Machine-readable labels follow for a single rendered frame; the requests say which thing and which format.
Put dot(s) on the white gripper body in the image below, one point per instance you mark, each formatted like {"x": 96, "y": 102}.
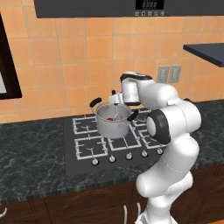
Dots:
{"x": 114, "y": 99}

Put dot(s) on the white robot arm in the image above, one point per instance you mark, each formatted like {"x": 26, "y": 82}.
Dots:
{"x": 175, "y": 137}

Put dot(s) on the red bell pepper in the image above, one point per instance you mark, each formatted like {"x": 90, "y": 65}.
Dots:
{"x": 110, "y": 119}

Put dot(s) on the silver hob knob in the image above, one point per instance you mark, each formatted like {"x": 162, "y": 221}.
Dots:
{"x": 144, "y": 153}
{"x": 159, "y": 151}
{"x": 112, "y": 159}
{"x": 94, "y": 162}
{"x": 129, "y": 156}

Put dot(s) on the black gas hob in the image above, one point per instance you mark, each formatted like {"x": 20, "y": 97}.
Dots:
{"x": 87, "y": 163}

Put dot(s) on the dark wood cupboard door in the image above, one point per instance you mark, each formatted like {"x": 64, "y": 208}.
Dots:
{"x": 140, "y": 198}
{"x": 204, "y": 195}
{"x": 87, "y": 205}
{"x": 20, "y": 214}

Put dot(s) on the dark grey shelf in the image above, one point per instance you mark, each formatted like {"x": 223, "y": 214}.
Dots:
{"x": 208, "y": 52}

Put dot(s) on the dark framed window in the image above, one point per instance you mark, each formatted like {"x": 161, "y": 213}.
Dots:
{"x": 11, "y": 75}

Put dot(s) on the grey wall outlet plate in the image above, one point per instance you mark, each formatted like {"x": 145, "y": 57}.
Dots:
{"x": 163, "y": 74}
{"x": 175, "y": 73}

